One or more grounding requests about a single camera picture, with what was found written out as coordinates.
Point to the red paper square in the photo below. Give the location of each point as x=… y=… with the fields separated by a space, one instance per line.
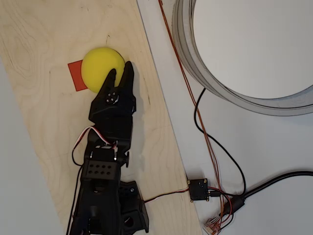
x=75 y=78

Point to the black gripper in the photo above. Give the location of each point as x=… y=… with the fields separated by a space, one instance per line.
x=117 y=107

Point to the yellow round sponge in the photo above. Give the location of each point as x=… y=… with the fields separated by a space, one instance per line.
x=97 y=66

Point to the light plywood board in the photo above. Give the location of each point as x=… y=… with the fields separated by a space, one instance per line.
x=97 y=24

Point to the small black controller board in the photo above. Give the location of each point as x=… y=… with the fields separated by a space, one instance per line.
x=198 y=189

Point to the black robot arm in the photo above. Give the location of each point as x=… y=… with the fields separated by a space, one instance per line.
x=100 y=195

